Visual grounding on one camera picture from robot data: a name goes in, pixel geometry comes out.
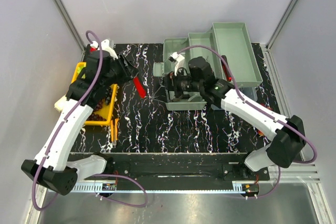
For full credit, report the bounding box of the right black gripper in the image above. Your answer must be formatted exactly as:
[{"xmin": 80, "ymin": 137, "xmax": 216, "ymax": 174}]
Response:
[{"xmin": 152, "ymin": 66, "xmax": 203, "ymax": 104}]

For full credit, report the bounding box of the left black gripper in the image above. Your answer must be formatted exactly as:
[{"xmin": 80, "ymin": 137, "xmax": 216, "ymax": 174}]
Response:
[{"xmin": 102, "ymin": 52, "xmax": 140, "ymax": 88}]

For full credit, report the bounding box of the red utility knife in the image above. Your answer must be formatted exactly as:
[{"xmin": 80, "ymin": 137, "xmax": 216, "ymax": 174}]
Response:
[{"xmin": 133, "ymin": 77, "xmax": 146, "ymax": 99}]

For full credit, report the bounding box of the clear grey plastic toolbox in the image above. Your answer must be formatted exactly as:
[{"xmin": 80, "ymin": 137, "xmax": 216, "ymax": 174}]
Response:
[{"xmin": 153, "ymin": 22, "xmax": 262, "ymax": 111}]

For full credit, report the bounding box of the black claw hammer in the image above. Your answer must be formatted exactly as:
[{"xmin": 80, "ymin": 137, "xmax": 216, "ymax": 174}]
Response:
[{"xmin": 170, "ymin": 93, "xmax": 190, "ymax": 102}]

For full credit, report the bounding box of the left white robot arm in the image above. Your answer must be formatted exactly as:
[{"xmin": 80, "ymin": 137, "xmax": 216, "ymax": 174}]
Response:
[{"xmin": 21, "ymin": 39, "xmax": 146, "ymax": 196}]

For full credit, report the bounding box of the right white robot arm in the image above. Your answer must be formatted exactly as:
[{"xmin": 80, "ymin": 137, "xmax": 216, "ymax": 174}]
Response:
[{"xmin": 153, "ymin": 52, "xmax": 306, "ymax": 180}]

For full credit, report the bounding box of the dark blue grape bunch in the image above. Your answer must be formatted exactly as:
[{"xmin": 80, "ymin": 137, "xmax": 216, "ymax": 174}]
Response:
[{"xmin": 104, "ymin": 87, "xmax": 113, "ymax": 105}]

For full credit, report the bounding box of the green lettuce leaf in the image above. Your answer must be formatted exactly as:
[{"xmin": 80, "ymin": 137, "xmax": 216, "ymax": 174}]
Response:
[{"xmin": 78, "ymin": 67, "xmax": 86, "ymax": 80}]

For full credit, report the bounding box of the yellow plastic tray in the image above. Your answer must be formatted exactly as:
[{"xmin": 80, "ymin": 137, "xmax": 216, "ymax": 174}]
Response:
[{"xmin": 70, "ymin": 62, "xmax": 119, "ymax": 126}]

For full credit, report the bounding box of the dark red grape bunch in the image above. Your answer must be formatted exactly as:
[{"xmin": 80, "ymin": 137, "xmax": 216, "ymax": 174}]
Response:
[{"xmin": 87, "ymin": 99, "xmax": 107, "ymax": 122}]

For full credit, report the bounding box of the white green leek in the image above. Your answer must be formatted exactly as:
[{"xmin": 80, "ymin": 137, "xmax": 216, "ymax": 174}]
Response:
[{"xmin": 54, "ymin": 95, "xmax": 67, "ymax": 112}]

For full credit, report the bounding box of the red cherry bunch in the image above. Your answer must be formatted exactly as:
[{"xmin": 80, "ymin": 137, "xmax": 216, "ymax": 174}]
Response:
[{"xmin": 257, "ymin": 130, "xmax": 265, "ymax": 137}]

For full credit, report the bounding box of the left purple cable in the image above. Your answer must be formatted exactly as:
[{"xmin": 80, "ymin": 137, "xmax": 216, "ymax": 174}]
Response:
[{"xmin": 33, "ymin": 30, "xmax": 149, "ymax": 211}]

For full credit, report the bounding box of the purple cable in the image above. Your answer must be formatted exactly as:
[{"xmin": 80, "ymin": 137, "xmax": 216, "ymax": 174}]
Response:
[
  {"xmin": 177, "ymin": 45, "xmax": 318, "ymax": 200},
  {"xmin": 33, "ymin": 30, "xmax": 149, "ymax": 211}
]

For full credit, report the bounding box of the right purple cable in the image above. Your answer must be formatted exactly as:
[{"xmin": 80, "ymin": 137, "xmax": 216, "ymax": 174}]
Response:
[{"xmin": 177, "ymin": 45, "xmax": 318, "ymax": 200}]

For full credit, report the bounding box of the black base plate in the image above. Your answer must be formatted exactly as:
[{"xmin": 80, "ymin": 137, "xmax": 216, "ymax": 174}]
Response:
[{"xmin": 70, "ymin": 152, "xmax": 271, "ymax": 190}]

